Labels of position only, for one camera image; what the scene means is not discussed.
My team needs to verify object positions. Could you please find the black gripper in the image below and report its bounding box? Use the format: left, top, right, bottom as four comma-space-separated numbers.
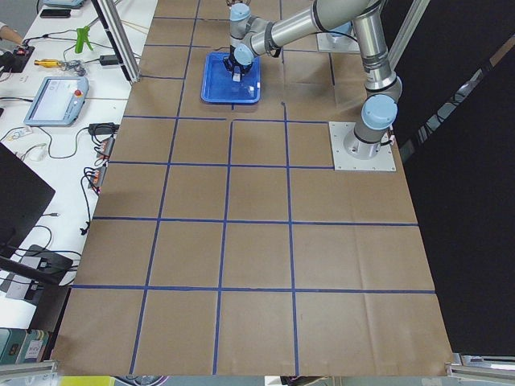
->
222, 56, 250, 76

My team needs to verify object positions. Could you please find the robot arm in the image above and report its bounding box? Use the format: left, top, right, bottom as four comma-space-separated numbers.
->
226, 1, 402, 161

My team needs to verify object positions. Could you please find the blue plastic tray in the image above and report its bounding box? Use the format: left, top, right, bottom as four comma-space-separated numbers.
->
200, 51, 261, 105

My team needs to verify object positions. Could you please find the black power adapter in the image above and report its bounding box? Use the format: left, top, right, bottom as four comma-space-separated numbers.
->
98, 55, 120, 67

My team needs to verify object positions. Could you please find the teach pendant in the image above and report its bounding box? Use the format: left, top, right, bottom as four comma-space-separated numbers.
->
23, 76, 89, 127

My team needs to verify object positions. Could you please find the yellow tool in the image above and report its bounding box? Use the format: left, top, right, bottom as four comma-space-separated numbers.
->
34, 59, 62, 68

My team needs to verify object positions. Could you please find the black monitor stand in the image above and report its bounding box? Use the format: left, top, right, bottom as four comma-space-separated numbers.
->
0, 142, 74, 287

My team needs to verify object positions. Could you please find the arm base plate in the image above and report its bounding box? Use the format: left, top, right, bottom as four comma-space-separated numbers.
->
328, 121, 397, 172
316, 33, 360, 54

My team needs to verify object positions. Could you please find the aluminium frame post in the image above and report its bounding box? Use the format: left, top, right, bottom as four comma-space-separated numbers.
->
92, 0, 141, 84

